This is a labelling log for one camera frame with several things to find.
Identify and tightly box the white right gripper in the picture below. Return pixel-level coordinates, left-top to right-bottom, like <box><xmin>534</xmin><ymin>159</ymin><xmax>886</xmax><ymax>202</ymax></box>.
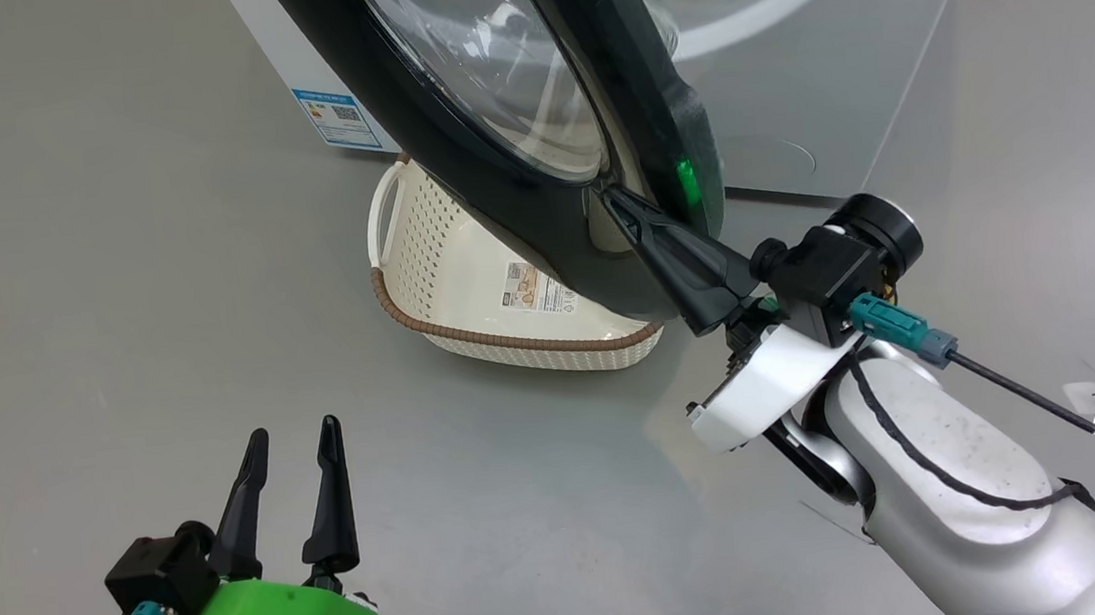
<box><xmin>600</xmin><ymin>165</ymin><xmax>873</xmax><ymax>465</ymax></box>

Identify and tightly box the black round glass washer door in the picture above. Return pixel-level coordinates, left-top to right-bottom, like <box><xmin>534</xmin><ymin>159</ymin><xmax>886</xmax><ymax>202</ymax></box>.
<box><xmin>261</xmin><ymin>0</ymin><xmax>739</xmax><ymax>359</ymax></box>

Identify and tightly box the basket product label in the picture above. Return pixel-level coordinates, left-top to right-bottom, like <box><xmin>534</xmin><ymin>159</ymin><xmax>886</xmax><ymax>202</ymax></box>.
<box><xmin>502</xmin><ymin>256</ymin><xmax>578</xmax><ymax>320</ymax></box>

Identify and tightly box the white front-load washing machine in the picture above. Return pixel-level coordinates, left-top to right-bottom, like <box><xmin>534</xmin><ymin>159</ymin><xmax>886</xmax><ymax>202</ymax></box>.
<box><xmin>217</xmin><ymin>0</ymin><xmax>1018</xmax><ymax>259</ymax></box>

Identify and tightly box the white perforated basket brown rim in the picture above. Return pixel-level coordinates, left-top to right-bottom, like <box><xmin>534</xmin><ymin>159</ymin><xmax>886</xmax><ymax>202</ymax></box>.
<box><xmin>357</xmin><ymin>128</ymin><xmax>669</xmax><ymax>394</ymax></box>

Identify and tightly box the blue energy label sticker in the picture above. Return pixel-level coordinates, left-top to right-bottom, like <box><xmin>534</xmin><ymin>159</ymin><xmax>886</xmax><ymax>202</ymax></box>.
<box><xmin>289</xmin><ymin>79</ymin><xmax>387</xmax><ymax>161</ymax></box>

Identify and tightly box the right arm cable teal plug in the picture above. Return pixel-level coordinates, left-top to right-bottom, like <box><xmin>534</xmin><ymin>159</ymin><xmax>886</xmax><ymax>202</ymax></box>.
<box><xmin>842</xmin><ymin>271</ymin><xmax>1095</xmax><ymax>561</ymax></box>

